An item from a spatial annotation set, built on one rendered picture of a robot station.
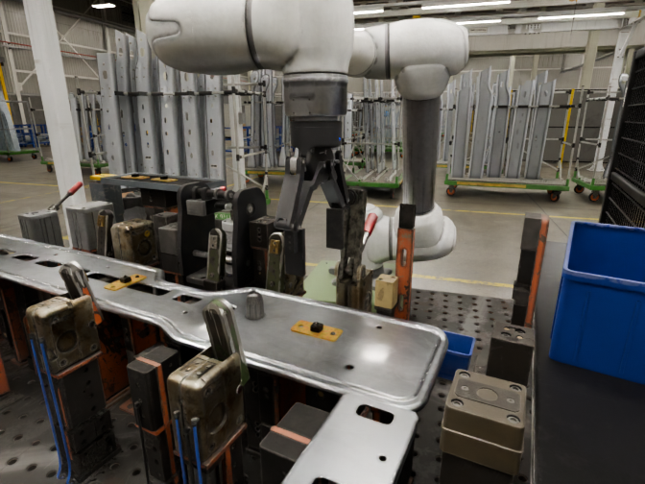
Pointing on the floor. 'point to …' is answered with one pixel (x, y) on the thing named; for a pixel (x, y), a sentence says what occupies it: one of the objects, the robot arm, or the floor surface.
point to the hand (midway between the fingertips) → (317, 253)
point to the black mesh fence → (617, 190)
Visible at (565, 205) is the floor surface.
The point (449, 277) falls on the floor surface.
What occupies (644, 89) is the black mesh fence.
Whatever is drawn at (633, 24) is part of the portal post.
